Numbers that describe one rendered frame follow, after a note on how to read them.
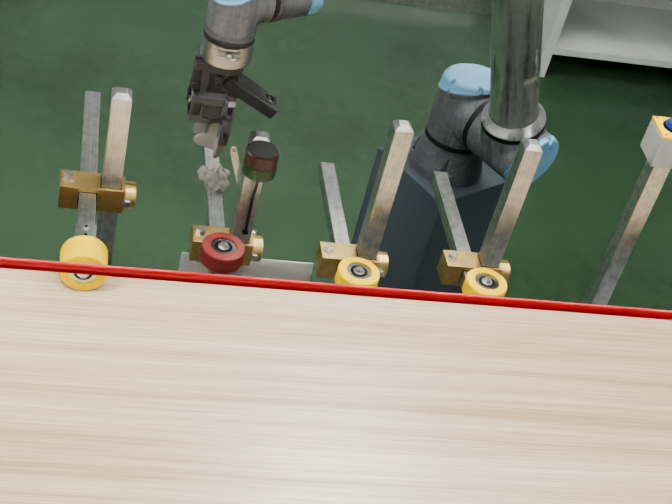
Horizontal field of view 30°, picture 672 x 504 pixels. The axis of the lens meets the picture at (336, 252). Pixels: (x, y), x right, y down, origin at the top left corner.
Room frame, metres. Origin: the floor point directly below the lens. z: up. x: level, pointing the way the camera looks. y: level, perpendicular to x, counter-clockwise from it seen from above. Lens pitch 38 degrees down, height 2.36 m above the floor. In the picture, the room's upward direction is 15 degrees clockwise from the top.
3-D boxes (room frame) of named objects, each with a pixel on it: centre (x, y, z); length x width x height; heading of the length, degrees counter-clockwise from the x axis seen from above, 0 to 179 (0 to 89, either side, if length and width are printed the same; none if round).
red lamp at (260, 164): (1.80, 0.17, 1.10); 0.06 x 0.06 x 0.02
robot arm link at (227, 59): (1.90, 0.28, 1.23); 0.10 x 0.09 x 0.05; 17
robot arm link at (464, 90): (2.68, -0.22, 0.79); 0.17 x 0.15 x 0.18; 48
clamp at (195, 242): (1.84, 0.20, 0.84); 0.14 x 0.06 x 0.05; 107
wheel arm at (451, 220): (2.06, -0.23, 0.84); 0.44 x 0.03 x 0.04; 17
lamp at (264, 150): (1.80, 0.17, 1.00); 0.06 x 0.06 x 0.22; 17
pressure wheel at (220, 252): (1.76, 0.20, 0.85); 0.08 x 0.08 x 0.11
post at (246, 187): (1.85, 0.18, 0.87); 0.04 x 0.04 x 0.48; 17
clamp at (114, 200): (1.77, 0.44, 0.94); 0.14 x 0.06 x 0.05; 107
